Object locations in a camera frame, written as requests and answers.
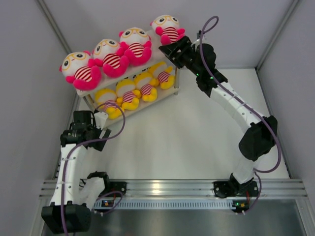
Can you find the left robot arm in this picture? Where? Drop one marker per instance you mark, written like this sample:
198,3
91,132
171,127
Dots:
69,210

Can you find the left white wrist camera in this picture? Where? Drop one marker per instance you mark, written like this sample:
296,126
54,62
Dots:
100,119

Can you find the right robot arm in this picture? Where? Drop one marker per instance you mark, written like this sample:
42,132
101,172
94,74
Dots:
259,131

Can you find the aluminium rail frame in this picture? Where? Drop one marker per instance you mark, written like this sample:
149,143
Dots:
187,194

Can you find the black connector with led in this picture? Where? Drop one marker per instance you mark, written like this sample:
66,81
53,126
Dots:
240,207

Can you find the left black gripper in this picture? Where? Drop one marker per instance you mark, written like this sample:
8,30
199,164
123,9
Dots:
97,145

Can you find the yellow plush toy on shelf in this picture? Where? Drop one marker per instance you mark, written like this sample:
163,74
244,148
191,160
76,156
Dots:
162,76

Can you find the pink plush toy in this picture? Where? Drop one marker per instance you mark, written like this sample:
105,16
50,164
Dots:
136,44
80,70
168,28
109,55

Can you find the white two-tier shelf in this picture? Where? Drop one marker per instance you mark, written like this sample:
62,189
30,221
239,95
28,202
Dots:
108,83

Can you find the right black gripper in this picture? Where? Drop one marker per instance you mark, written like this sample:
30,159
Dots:
184,45

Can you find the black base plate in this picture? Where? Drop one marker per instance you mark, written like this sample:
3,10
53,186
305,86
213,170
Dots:
225,189
120,186

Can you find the yellow plush toy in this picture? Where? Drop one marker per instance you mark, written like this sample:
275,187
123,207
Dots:
106,99
162,76
127,94
145,83

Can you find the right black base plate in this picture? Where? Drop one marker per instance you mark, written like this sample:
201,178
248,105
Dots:
225,189

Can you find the left black connector board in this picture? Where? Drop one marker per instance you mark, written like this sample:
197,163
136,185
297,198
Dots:
104,207

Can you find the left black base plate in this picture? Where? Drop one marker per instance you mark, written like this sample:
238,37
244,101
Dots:
120,186

